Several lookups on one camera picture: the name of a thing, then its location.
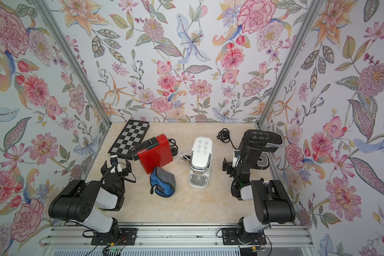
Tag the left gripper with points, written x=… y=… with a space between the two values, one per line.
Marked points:
x=106 y=175

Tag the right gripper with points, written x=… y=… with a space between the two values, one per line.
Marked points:
x=229 y=165

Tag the white coffee machine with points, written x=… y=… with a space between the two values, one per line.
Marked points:
x=200 y=163

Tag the black coffee machine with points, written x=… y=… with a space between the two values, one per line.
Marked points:
x=255 y=142

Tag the grey cleaning cloth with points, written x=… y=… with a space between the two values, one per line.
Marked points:
x=162 y=183

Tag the red coffee machine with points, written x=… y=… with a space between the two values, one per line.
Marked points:
x=152 y=153

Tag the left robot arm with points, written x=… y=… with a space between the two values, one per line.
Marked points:
x=81 y=202

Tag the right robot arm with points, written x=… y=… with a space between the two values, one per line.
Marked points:
x=271 y=201

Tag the black white chessboard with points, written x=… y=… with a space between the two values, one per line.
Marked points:
x=132 y=135

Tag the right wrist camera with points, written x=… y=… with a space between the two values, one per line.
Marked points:
x=236 y=158

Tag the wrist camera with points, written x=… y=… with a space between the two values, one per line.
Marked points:
x=236 y=158
x=114 y=163

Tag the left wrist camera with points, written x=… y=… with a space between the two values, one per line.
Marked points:
x=114 y=163

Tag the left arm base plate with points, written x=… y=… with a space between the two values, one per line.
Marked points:
x=125 y=236

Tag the aluminium rail frame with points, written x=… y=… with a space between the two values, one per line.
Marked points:
x=179 y=240

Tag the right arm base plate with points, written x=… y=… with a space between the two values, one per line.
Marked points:
x=231 y=236

